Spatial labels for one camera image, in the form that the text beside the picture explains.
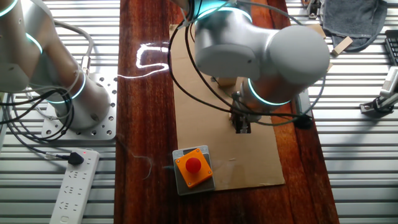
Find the white power strip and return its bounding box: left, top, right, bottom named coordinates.
left=49, top=149, right=101, bottom=224

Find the aluminium robot mounting plate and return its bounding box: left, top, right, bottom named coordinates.
left=40, top=73, right=118, bottom=141

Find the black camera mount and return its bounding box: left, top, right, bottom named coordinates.
left=359, top=93, right=398, bottom=118

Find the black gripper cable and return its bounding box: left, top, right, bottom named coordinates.
left=167, top=18, right=237, bottom=114

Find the orange emergency stop button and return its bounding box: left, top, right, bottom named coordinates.
left=174, top=148, right=214, bottom=189

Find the brown cardboard sheet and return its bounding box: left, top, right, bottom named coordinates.
left=169, top=23, right=286, bottom=192

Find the grey towel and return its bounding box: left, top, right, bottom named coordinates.
left=322, top=0, right=389, bottom=53

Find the big spare wooden block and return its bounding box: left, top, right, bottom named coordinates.
left=307, top=24, right=326, bottom=40

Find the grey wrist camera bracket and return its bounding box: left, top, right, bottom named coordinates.
left=294, top=88, right=312, bottom=118

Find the long spare wooden block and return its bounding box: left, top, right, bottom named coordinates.
left=331, top=35, right=354, bottom=57

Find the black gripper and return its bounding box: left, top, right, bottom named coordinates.
left=232, top=91, right=253, bottom=135

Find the grey button base plate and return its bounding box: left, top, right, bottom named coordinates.
left=172, top=144, right=216, bottom=197

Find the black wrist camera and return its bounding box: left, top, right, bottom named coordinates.
left=294, top=114, right=314, bottom=130

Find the black power cable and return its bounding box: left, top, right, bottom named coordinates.
left=0, top=114, right=69, bottom=160

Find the black power plug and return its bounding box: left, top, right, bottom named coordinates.
left=67, top=151, right=85, bottom=166

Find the black base cable bundle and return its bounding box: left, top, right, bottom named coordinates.
left=0, top=88, right=75, bottom=143

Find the black keyboard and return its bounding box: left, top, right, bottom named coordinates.
left=384, top=29, right=398, bottom=67

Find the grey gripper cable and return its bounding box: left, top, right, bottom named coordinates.
left=233, top=0, right=327, bottom=127

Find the small silver camera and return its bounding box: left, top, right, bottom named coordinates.
left=378, top=65, right=398, bottom=100

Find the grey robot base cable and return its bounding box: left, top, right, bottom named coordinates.
left=51, top=18, right=95, bottom=75

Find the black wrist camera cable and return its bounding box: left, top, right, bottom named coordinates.
left=185, top=26, right=301, bottom=119

